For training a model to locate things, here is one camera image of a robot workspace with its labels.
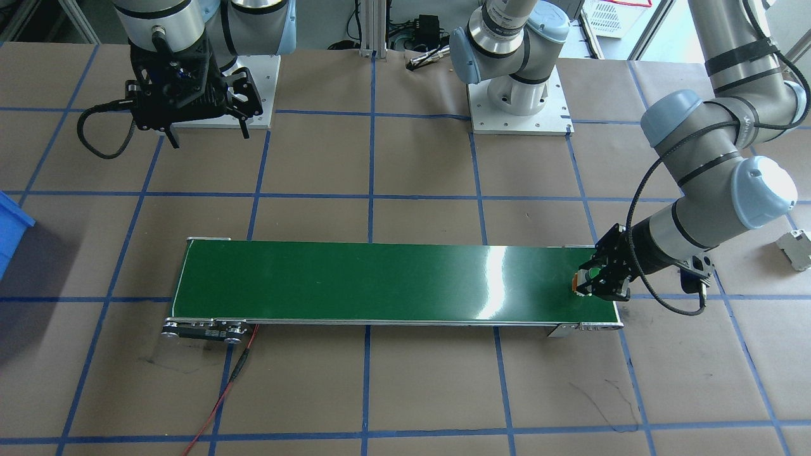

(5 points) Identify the green push button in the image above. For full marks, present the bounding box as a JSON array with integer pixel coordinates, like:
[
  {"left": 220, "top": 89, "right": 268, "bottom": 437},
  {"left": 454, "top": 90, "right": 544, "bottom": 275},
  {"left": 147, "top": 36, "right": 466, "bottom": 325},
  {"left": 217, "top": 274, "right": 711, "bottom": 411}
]
[{"left": 572, "top": 266, "right": 603, "bottom": 297}]

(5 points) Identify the blue plastic bin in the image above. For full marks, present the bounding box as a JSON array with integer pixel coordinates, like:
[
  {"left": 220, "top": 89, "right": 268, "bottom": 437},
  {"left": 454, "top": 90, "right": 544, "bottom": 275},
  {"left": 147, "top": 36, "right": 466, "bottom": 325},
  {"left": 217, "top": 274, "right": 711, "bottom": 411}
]
[{"left": 0, "top": 190, "right": 37, "bottom": 282}]

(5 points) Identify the silver metal connector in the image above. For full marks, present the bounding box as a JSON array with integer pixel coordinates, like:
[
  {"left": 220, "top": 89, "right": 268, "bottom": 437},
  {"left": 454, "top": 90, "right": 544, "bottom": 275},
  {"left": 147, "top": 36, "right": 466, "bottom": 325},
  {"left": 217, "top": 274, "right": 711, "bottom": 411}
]
[{"left": 409, "top": 51, "right": 452, "bottom": 70}]

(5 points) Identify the green conveyor belt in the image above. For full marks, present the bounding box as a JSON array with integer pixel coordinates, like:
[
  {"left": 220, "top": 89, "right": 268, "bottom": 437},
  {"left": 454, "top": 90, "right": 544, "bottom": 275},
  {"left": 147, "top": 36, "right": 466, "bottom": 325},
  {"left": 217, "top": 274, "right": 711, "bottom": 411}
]
[{"left": 160, "top": 237, "right": 625, "bottom": 346}]

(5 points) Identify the white plastic basket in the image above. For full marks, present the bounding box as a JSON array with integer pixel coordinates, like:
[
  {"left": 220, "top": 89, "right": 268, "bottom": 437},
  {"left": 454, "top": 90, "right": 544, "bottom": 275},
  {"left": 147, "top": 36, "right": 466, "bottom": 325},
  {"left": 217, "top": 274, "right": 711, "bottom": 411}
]
[{"left": 583, "top": 0, "right": 653, "bottom": 39}]

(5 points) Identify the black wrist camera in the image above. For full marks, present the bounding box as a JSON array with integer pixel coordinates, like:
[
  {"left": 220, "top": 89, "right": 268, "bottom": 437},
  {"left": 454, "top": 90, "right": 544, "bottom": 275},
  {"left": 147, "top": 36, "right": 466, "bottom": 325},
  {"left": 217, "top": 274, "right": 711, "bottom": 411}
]
[
  {"left": 678, "top": 252, "right": 717, "bottom": 297},
  {"left": 136, "top": 94, "right": 226, "bottom": 130}
]

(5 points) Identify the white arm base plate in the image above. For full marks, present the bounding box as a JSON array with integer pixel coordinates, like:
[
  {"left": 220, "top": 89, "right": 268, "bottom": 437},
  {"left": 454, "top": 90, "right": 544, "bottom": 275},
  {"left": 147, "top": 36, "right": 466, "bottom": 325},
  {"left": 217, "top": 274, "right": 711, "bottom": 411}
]
[
  {"left": 468, "top": 66, "right": 574, "bottom": 136},
  {"left": 166, "top": 54, "right": 281, "bottom": 129}
]

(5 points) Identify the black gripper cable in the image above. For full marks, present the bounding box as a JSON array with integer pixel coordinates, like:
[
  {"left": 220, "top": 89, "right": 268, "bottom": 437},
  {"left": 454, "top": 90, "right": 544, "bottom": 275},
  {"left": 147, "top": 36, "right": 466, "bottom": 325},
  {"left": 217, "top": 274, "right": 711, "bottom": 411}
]
[
  {"left": 626, "top": 35, "right": 810, "bottom": 316},
  {"left": 76, "top": 101, "right": 137, "bottom": 160}
]

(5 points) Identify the black adapter with cables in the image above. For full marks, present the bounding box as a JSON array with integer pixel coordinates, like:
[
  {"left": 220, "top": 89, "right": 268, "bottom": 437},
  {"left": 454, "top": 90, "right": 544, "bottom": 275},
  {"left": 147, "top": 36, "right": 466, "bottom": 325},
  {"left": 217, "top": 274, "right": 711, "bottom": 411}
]
[{"left": 412, "top": 16, "right": 444, "bottom": 45}]

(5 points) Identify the red black conveyor wire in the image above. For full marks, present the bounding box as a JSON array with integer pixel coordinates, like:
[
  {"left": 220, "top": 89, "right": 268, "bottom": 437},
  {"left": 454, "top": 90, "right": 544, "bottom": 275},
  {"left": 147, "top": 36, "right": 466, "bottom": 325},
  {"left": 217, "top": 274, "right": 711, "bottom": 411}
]
[{"left": 182, "top": 323, "right": 260, "bottom": 456}]

